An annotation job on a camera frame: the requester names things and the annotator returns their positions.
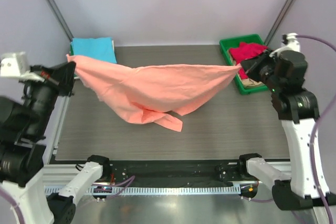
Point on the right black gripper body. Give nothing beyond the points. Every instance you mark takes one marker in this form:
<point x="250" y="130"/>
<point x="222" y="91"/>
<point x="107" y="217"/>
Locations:
<point x="263" y="70"/>

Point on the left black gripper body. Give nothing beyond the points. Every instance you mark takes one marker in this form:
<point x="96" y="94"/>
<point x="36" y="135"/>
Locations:
<point x="49" y="76"/>

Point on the red t shirt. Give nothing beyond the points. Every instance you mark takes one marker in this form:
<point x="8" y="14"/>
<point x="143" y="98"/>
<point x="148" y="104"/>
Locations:
<point x="245" y="51"/>

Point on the green plastic tray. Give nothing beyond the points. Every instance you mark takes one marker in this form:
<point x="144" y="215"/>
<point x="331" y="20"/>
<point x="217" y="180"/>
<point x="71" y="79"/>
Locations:
<point x="225" y="44"/>

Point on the salmon pink t shirt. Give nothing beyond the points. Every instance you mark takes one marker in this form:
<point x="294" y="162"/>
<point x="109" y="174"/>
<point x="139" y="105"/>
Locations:
<point x="148" y="94"/>

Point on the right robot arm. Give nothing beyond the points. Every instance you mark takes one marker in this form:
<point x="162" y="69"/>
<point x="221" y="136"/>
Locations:
<point x="297" y="108"/>

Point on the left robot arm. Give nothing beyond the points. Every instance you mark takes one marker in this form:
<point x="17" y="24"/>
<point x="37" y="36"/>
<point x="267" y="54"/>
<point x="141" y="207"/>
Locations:
<point x="23" y="126"/>

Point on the folded green shirt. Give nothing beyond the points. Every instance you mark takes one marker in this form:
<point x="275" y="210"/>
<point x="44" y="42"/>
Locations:
<point x="71" y="50"/>

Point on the tan t shirt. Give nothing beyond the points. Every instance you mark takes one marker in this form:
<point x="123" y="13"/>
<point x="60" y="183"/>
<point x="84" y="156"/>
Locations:
<point x="247" y="83"/>

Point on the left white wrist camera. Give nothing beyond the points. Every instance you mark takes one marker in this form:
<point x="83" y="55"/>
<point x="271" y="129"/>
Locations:
<point x="15" y="65"/>

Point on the aluminium frame rail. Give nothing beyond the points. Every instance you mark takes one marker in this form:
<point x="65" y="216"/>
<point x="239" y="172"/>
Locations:
<point x="61" y="174"/>

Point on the left corner frame post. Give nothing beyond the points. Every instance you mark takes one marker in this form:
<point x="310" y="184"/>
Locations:
<point x="60" y="18"/>

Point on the corner frame post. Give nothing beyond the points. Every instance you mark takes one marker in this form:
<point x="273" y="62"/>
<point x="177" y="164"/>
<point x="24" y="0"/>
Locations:
<point x="60" y="18"/>
<point x="278" y="21"/>

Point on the right corner frame post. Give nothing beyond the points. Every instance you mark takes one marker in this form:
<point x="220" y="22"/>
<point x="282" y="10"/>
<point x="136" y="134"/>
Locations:
<point x="278" y="21"/>

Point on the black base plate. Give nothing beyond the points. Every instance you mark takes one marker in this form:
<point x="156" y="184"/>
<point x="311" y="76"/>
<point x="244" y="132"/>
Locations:
<point x="180" y="173"/>

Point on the slotted cable duct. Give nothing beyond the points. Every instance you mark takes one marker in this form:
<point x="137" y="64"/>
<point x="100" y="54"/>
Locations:
<point x="139" y="191"/>

